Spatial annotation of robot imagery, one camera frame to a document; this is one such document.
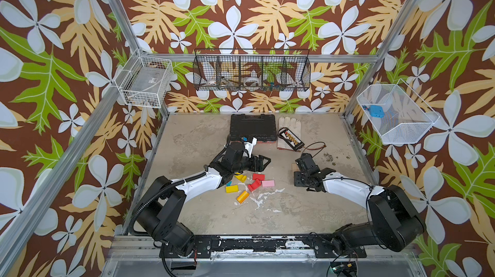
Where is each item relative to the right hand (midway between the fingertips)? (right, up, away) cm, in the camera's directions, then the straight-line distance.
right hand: (298, 177), depth 92 cm
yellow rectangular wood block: (-32, -5, -3) cm, 32 cm away
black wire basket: (-23, +54, +6) cm, 59 cm away
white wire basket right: (+40, +28, -15) cm, 51 cm away
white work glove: (+3, +26, +22) cm, 34 cm away
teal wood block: (-34, -3, -1) cm, 34 cm away
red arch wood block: (-22, -3, -2) cm, 22 cm away
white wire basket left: (-72, +46, -6) cm, 85 cm away
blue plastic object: (+34, +32, -5) cm, 47 cm away
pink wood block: (-15, -3, -1) cm, 15 cm away
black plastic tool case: (-16, +25, +17) cm, 34 cm away
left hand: (-17, +11, -9) cm, 22 cm away
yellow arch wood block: (-28, 0, -1) cm, 28 cm away
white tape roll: (-22, +49, +7) cm, 54 cm away
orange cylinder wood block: (-27, -8, -6) cm, 29 cm away
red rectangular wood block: (-21, 0, +1) cm, 21 cm away
